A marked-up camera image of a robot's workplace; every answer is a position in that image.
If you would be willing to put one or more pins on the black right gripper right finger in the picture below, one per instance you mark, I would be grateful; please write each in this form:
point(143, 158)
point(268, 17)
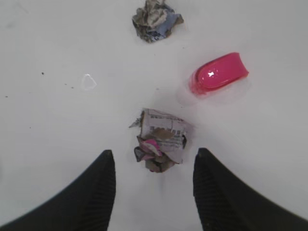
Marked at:
point(225, 203)

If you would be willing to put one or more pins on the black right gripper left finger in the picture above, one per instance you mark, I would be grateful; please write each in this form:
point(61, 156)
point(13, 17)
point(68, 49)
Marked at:
point(85, 205)

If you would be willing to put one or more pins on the pink white paper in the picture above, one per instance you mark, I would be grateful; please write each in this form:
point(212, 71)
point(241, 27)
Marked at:
point(162, 140)

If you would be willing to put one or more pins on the grey blue paper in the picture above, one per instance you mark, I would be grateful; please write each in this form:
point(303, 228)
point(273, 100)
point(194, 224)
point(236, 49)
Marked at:
point(155, 21)

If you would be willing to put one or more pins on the pink pencil sharpener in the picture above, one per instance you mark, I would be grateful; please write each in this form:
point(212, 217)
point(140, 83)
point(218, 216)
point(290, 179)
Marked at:
point(217, 74)

